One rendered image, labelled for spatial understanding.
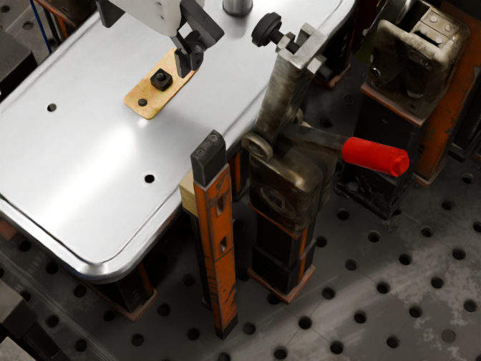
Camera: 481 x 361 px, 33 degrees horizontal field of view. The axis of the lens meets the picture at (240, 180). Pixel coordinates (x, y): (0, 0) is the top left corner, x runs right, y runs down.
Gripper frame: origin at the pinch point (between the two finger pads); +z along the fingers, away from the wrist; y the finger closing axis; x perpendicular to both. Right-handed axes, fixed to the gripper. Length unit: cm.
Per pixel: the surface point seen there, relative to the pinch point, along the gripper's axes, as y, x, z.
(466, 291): -36, -12, 39
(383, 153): -24.8, 0.2, -5.8
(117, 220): -6.4, 14.0, 8.5
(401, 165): -26.5, 0.2, -5.9
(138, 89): 1.4, 2.0, 8.2
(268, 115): -14.8, 1.7, -3.3
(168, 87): -0.9, 0.0, 8.2
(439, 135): -23.4, -22.0, 25.5
